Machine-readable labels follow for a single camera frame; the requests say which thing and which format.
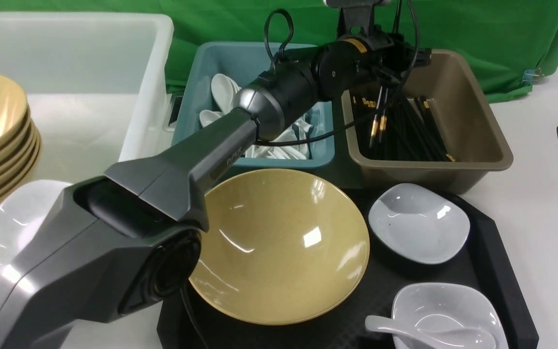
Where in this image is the brown plastic bin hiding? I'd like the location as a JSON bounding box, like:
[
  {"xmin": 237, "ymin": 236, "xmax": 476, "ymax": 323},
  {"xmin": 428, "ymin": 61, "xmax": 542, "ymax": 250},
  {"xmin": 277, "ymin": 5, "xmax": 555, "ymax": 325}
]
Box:
[{"xmin": 342, "ymin": 49, "xmax": 513, "ymax": 194}]

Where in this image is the pile of black chopsticks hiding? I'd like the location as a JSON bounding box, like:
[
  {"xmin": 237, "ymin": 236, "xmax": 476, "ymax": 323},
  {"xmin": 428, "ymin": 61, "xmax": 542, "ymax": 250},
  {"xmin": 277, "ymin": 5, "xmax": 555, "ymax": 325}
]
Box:
[{"xmin": 350, "ymin": 84, "xmax": 456, "ymax": 162}]

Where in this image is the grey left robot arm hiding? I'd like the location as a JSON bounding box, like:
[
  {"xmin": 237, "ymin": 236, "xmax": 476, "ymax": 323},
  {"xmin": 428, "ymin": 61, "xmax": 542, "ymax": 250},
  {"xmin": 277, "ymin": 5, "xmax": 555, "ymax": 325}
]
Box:
[{"xmin": 0, "ymin": 32, "xmax": 432, "ymax": 349}]

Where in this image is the tan noodle bowl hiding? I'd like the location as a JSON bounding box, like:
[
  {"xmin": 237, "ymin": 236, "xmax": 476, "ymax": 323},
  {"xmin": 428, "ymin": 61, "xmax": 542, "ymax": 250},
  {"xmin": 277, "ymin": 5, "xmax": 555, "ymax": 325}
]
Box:
[{"xmin": 189, "ymin": 168, "xmax": 370, "ymax": 326}]

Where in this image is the green cloth backdrop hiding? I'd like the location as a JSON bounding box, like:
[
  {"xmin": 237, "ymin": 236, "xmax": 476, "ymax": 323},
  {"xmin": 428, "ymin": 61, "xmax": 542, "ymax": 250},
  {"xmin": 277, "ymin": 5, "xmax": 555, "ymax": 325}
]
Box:
[{"xmin": 0, "ymin": 0, "xmax": 558, "ymax": 102}]

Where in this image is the pile of white spoons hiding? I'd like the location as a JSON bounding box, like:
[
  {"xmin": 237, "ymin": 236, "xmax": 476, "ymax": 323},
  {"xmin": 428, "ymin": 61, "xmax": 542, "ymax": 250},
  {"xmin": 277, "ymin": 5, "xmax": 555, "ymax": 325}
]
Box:
[{"xmin": 199, "ymin": 73, "xmax": 314, "ymax": 160}]

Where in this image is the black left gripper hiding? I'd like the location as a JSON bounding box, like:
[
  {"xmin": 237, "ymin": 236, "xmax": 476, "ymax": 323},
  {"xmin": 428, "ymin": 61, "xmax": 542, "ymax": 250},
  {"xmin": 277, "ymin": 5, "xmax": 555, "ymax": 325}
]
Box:
[{"xmin": 368, "ymin": 34, "xmax": 432, "ymax": 88}]

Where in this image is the black serving tray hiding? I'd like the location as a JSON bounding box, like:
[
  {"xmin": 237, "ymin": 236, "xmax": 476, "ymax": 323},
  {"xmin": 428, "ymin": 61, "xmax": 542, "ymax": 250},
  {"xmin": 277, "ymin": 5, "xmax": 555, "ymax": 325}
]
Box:
[{"xmin": 156, "ymin": 191, "xmax": 540, "ymax": 349}]

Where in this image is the white square dish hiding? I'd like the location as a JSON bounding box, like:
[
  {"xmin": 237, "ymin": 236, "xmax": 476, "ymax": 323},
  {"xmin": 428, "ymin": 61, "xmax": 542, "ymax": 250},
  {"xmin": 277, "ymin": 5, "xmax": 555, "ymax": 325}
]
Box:
[
  {"xmin": 368, "ymin": 183, "xmax": 471, "ymax": 265},
  {"xmin": 391, "ymin": 283, "xmax": 509, "ymax": 349}
]

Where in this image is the blue binder clip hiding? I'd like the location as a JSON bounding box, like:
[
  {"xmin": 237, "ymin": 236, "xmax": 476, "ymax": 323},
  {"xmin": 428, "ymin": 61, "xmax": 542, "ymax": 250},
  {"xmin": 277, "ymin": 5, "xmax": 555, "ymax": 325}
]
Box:
[{"xmin": 521, "ymin": 68, "xmax": 545, "ymax": 86}]

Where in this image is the white dish in tub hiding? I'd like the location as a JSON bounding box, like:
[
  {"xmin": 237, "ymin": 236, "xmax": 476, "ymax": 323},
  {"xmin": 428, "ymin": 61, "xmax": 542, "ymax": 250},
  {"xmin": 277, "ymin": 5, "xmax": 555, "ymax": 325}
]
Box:
[{"xmin": 0, "ymin": 180, "xmax": 71, "ymax": 265}]

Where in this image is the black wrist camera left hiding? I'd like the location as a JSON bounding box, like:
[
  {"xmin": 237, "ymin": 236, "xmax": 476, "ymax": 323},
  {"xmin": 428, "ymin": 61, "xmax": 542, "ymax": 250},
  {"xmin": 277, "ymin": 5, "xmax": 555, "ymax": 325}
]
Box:
[{"xmin": 324, "ymin": 0, "xmax": 390, "ymax": 38}]

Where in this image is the white soup spoon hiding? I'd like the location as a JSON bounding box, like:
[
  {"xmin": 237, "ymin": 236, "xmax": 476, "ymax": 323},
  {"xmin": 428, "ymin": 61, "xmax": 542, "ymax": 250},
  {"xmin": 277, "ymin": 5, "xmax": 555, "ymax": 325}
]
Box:
[{"xmin": 364, "ymin": 315, "xmax": 496, "ymax": 349}]

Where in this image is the teal plastic bin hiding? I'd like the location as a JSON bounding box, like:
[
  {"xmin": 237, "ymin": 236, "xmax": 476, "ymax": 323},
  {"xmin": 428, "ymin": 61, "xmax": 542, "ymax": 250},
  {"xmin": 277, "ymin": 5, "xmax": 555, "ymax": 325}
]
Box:
[{"xmin": 172, "ymin": 42, "xmax": 335, "ymax": 181}]

